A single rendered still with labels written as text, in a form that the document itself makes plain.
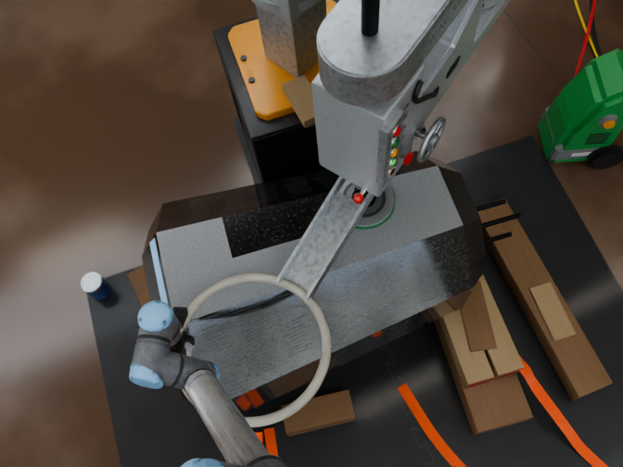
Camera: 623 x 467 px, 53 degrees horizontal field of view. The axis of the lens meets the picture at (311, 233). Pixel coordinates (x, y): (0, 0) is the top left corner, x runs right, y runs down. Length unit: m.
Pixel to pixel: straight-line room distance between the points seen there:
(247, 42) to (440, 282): 1.30
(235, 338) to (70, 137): 1.91
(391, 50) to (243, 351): 1.19
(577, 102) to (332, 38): 1.88
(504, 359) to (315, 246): 1.07
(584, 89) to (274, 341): 1.83
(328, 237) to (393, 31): 0.79
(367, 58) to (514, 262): 1.77
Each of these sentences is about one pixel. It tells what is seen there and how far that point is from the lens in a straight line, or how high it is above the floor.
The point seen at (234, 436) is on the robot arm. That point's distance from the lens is 1.46.
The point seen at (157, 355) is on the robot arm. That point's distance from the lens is 1.71.
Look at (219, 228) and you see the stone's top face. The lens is 2.23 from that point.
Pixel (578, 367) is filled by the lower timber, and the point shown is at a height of 0.12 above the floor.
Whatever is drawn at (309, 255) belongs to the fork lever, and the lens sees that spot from 2.04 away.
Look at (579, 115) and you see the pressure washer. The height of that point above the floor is 0.39.
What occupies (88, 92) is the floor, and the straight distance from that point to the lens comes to 3.86.
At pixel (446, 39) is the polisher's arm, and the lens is 1.87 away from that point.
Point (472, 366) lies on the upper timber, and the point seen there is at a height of 0.24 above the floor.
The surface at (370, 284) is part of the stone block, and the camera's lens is 2.18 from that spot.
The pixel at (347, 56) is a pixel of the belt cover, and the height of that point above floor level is 1.74.
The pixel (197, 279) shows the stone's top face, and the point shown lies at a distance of 2.18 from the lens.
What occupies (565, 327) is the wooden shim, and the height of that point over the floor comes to 0.13.
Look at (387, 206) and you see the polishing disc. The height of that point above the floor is 0.90.
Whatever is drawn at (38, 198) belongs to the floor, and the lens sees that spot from 3.61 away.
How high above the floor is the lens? 2.86
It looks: 66 degrees down
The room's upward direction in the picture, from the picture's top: 9 degrees counter-clockwise
